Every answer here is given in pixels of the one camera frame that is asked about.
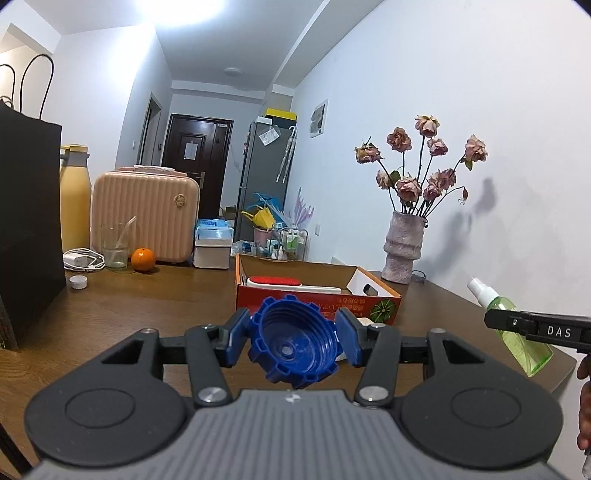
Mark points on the yellow thermos bottle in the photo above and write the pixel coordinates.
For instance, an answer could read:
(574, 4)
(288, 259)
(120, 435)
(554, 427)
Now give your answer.
(74, 207)

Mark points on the side doorway frame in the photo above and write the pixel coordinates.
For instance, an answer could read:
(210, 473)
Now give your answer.
(150, 134)

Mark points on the grey refrigerator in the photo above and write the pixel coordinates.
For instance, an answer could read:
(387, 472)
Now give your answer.
(263, 175)

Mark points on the orange cardboard box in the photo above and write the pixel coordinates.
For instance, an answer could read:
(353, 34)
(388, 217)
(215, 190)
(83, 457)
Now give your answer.
(323, 304)

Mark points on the clear drinking glass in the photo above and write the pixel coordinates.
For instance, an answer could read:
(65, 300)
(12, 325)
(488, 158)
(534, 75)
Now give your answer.
(115, 256)

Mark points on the orange fruit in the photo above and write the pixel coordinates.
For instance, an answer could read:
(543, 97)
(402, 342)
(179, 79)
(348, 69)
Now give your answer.
(143, 259)

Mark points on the blue plastic item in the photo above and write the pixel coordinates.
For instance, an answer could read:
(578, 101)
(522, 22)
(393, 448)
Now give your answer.
(270, 203)

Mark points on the red lint brush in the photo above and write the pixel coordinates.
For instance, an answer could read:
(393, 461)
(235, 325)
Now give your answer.
(277, 280)

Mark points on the yellow box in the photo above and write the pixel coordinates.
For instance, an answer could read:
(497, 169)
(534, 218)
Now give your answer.
(279, 113)

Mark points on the wall picture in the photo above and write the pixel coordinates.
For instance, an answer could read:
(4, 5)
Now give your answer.
(319, 117)

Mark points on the person's right hand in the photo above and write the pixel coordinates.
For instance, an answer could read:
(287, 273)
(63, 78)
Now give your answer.
(584, 406)

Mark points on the small white bottle cap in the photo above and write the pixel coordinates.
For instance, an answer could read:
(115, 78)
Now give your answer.
(78, 282)

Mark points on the pink ribbed suitcase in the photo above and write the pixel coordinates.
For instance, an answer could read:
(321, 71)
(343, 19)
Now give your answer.
(143, 217)

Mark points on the bunch of dried roses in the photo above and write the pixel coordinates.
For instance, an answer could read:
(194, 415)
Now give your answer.
(411, 184)

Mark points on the purple flower wall sticker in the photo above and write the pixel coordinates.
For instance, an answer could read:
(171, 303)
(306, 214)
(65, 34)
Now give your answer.
(302, 207)

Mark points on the black paper bag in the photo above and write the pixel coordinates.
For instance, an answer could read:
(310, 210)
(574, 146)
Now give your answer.
(27, 207)

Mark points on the yellow watering can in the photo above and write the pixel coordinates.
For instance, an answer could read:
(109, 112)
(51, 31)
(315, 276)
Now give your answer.
(261, 218)

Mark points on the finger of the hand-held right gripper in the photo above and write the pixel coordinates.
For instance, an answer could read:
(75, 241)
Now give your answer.
(508, 321)

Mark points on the blue ribbed screw cap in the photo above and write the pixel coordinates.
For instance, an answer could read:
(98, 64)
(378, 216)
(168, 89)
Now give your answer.
(288, 337)

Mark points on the green spray bottle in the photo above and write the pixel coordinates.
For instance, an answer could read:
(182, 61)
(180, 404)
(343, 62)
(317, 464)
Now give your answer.
(521, 357)

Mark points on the pink textured vase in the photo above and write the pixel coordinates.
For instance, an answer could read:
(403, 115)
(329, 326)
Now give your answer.
(404, 249)

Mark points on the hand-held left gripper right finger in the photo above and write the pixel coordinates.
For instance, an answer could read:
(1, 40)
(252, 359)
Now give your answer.
(350, 339)

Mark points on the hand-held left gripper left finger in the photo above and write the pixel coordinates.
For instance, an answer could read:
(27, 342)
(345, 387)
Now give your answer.
(239, 337)

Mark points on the hanging folded umbrella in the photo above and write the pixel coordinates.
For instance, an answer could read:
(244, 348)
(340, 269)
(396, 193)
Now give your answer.
(286, 154)

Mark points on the round ceiling lamp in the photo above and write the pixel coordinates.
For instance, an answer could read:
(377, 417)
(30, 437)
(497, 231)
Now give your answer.
(234, 71)

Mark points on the dark brown entrance door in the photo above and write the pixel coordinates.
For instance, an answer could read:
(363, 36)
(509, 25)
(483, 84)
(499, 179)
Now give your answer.
(212, 152)

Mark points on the white storage box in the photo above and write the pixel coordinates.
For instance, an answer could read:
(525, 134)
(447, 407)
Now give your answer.
(211, 254)

